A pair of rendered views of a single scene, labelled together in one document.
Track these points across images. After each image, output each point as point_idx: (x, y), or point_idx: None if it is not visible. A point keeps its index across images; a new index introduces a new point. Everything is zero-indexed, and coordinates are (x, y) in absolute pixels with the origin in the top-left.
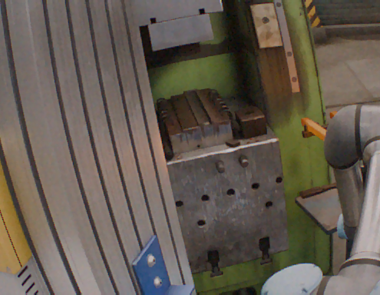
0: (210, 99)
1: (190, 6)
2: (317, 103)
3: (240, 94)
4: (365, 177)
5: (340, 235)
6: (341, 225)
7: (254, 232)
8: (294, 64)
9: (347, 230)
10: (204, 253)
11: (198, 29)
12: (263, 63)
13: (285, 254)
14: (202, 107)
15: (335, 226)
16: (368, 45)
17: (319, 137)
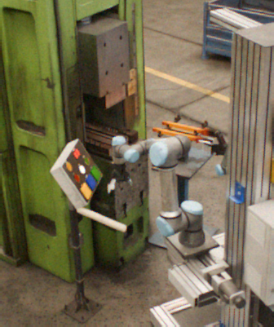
0: (95, 127)
1: (120, 81)
2: (143, 117)
3: (86, 120)
4: (218, 148)
5: (221, 174)
6: (221, 170)
7: (138, 188)
8: (137, 100)
9: (224, 170)
10: (121, 205)
11: (121, 94)
12: (126, 103)
13: (148, 198)
14: (98, 132)
15: (191, 174)
16: None
17: (172, 135)
